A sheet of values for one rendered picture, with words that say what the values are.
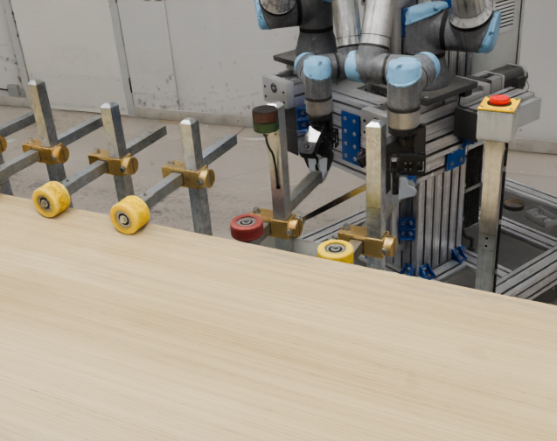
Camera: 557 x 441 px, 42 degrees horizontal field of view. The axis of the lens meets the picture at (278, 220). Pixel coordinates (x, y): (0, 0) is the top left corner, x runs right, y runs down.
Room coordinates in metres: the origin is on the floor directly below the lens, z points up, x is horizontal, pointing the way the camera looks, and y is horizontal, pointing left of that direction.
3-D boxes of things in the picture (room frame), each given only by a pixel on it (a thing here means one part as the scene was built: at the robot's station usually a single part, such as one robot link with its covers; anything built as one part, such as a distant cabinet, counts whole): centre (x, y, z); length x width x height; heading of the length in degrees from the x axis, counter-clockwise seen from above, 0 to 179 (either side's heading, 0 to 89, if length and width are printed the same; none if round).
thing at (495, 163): (1.36, -0.46, 0.93); 0.05 x 0.04 x 0.45; 61
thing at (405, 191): (1.56, -0.31, 0.94); 0.06 x 0.03 x 0.09; 82
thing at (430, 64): (1.66, -0.35, 1.20); 0.11 x 0.11 x 0.08; 58
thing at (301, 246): (1.61, -0.05, 0.75); 0.26 x 0.01 x 0.10; 61
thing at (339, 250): (1.37, -0.12, 0.85); 0.08 x 0.08 x 0.11
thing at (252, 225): (1.53, 0.08, 0.85); 0.08 x 0.08 x 0.11
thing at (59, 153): (1.98, 0.66, 0.95); 0.13 x 0.06 x 0.05; 61
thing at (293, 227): (1.61, 0.01, 0.85); 0.13 x 0.06 x 0.05; 61
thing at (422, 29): (2.07, -0.47, 1.21); 0.13 x 0.12 x 0.14; 58
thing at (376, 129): (1.49, -0.23, 0.91); 0.03 x 0.03 x 0.48; 61
